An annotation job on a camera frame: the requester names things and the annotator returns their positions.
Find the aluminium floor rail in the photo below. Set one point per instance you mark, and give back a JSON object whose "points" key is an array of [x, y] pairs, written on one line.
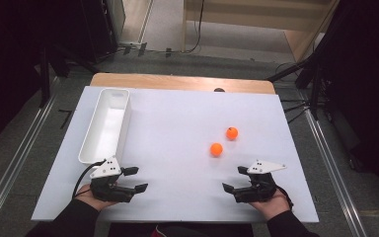
{"points": [[16, 158], [335, 177]]}

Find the orange ball with dark mark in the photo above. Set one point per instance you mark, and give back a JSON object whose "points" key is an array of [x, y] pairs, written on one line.
{"points": [[232, 133]]}

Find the black stand with legs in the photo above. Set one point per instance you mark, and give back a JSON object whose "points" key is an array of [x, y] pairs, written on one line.
{"points": [[313, 85]]}

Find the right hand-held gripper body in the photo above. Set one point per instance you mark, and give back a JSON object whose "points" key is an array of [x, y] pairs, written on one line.
{"points": [[258, 189]]}

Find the plain orange ball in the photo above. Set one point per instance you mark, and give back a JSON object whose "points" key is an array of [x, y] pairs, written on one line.
{"points": [[216, 149]]}

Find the wooden shelf unit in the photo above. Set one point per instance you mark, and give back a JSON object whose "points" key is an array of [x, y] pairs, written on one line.
{"points": [[243, 16]]}

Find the wooden table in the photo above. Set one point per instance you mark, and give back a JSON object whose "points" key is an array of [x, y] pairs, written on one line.
{"points": [[177, 82]]}

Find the white plastic bin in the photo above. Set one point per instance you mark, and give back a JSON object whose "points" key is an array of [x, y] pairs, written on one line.
{"points": [[108, 125]]}

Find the person's left hand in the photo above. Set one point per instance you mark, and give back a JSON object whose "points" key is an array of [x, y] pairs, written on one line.
{"points": [[90, 200]]}

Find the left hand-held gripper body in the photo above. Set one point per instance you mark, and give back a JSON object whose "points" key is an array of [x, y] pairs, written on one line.
{"points": [[107, 187]]}

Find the person's right hand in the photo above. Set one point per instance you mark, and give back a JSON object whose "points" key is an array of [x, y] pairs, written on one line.
{"points": [[271, 205]]}

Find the black stand leg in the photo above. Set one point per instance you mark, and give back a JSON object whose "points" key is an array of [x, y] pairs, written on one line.
{"points": [[44, 79]]}

